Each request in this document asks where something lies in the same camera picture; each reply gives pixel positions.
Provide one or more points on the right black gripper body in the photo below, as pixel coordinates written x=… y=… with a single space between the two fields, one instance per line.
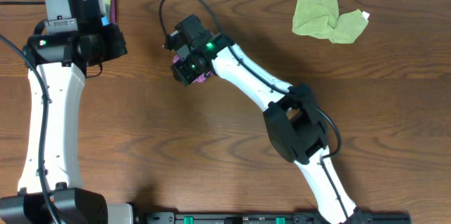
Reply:
x=181 y=74

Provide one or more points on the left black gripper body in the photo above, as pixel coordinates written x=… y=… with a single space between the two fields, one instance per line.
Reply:
x=115 y=41

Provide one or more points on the purple microfiber cloth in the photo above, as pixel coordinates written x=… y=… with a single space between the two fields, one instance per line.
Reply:
x=193 y=68

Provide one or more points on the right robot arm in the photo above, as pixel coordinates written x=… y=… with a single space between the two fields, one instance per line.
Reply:
x=297 y=128

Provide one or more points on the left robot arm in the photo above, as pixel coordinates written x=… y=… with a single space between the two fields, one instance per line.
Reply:
x=50 y=189

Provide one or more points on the folded blue cloth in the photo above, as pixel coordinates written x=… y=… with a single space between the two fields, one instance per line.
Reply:
x=105 y=20

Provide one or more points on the folded purple cloth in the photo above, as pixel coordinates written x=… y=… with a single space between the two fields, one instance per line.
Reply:
x=112 y=5

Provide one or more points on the crumpled green microfiber cloth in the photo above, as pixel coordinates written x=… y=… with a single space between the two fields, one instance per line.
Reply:
x=321 y=19

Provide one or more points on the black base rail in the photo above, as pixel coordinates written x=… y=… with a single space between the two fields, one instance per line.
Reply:
x=293 y=218

